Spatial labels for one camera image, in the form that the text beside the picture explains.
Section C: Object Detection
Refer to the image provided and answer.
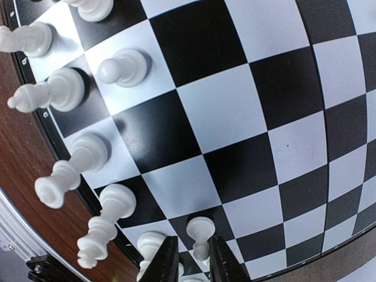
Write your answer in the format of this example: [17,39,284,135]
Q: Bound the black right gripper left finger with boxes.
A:
[142,236,179,282]

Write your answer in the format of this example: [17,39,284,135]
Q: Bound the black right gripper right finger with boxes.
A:
[209,236,250,282]

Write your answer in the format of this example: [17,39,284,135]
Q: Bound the white chess piece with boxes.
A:
[1,22,52,58]
[77,184,136,269]
[136,231,166,281]
[35,132,110,209]

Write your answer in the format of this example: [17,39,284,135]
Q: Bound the white chess pawn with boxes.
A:
[186,216,216,261]
[7,68,85,113]

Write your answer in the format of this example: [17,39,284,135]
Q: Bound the black white chess board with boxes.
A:
[1,1,375,280]

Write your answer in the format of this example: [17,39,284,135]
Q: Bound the white rook corner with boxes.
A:
[63,0,114,22]

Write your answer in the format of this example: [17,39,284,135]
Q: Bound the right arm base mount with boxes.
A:
[26,254,83,282]

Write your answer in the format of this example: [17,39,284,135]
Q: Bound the front aluminium rail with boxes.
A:
[1,191,51,281]

